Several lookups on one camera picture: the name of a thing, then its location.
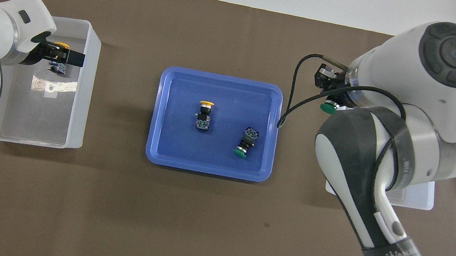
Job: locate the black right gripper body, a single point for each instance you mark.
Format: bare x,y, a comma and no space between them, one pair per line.
336,86

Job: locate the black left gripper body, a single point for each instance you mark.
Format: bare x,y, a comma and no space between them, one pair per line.
37,50

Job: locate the yellow push button switch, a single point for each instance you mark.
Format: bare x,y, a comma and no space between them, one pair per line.
203,121
62,45

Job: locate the green push button switch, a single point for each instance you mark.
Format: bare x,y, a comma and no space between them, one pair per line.
247,140
328,108

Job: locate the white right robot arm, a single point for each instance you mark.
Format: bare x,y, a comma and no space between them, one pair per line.
427,88

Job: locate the translucent white plastic box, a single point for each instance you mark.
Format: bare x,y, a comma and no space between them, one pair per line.
45,124
417,199

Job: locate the blue plastic tray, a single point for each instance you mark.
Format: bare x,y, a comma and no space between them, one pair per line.
213,156

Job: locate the brown paper mat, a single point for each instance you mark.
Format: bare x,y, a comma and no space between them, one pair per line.
190,234

